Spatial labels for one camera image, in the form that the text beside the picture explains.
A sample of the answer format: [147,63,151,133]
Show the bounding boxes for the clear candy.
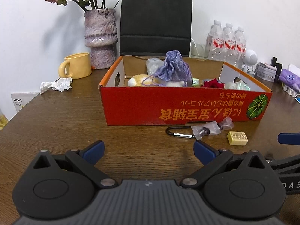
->
[191,121,221,140]
[218,116,234,131]

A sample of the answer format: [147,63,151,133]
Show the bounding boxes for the purple woven drawstring pouch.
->
[151,50,193,87]

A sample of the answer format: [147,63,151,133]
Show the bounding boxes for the yellow mahjong tile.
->
[227,131,248,146]

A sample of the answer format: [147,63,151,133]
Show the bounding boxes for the black carabiner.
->
[165,126,196,140]

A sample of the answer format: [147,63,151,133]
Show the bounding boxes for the red fabric rose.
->
[202,78,225,89]

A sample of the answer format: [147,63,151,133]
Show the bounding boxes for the glittery plastic packet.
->
[224,80,251,91]

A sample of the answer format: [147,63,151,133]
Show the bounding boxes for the crumpled white tissue left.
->
[40,78,73,94]

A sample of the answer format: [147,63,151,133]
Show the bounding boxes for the red orange cardboard box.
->
[99,56,273,125]

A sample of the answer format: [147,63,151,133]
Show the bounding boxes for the purple tissue pack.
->
[279,69,300,92]

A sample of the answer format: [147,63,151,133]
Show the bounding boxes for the yellow ceramic mug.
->
[58,52,92,79]

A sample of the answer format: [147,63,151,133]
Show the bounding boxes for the yellow white plush toy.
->
[127,74,185,87]

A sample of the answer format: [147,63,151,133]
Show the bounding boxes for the small printed tin box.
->
[255,62,276,82]

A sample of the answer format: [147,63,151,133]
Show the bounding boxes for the black lipstick tubes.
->
[271,57,282,83]

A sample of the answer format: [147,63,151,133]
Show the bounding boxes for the water bottle middle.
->
[223,23,236,64]

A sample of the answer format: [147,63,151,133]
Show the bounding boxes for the water bottle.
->
[223,23,236,64]
[205,20,224,61]
[234,27,247,68]

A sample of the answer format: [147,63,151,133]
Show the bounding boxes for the white astronaut figurine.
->
[241,49,258,75]

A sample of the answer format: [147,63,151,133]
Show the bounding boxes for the clear glass cup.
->
[190,38,208,59]

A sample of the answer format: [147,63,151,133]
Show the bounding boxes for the water bottle left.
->
[205,20,224,61]

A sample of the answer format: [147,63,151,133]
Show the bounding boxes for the white plastic bottle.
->
[146,57,164,75]

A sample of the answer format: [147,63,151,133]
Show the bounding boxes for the water bottle right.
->
[234,27,247,68]

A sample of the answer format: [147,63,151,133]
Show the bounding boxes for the purple ceramic vase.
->
[84,8,118,69]

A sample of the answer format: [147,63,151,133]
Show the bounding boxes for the black paper bag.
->
[119,0,193,56]

